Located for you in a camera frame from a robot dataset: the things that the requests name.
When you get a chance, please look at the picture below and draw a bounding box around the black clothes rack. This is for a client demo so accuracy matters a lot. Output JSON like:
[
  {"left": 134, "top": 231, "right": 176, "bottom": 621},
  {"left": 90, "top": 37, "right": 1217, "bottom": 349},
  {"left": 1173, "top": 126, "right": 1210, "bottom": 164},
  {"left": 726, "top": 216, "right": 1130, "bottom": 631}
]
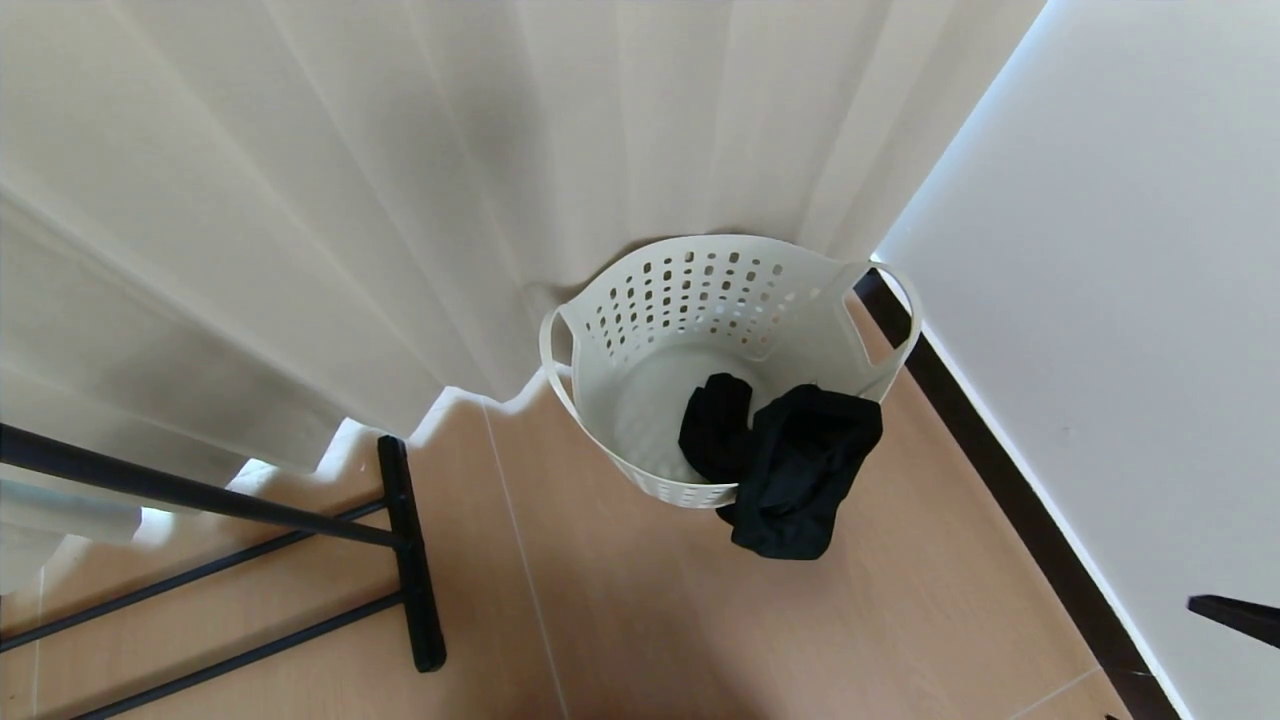
[{"left": 0, "top": 423, "right": 448, "bottom": 720}]

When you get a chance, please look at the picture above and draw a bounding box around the white laundry basket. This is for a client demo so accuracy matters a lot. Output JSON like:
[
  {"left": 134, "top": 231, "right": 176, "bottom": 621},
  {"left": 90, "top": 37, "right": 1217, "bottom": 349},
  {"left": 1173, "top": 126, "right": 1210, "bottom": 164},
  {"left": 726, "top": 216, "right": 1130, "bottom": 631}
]
[{"left": 538, "top": 235, "right": 923, "bottom": 509}]

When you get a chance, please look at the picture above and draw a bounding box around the beige curtain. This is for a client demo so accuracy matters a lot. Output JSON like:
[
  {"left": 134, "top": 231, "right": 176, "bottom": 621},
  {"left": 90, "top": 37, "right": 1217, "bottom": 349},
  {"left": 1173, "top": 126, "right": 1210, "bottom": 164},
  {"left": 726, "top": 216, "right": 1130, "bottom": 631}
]
[{"left": 0, "top": 0, "right": 1046, "bottom": 596}]

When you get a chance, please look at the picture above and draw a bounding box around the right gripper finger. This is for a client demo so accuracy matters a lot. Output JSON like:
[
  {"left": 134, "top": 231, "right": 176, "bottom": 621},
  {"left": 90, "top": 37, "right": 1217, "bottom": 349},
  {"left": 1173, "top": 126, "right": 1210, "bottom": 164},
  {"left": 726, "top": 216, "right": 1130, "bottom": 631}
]
[{"left": 1188, "top": 594, "right": 1280, "bottom": 649}]

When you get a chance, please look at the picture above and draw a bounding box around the black garment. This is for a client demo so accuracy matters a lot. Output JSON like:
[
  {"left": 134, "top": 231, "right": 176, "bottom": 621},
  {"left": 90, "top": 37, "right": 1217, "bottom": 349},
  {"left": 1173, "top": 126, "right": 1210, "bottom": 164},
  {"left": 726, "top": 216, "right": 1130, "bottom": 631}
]
[{"left": 678, "top": 373, "right": 884, "bottom": 561}]

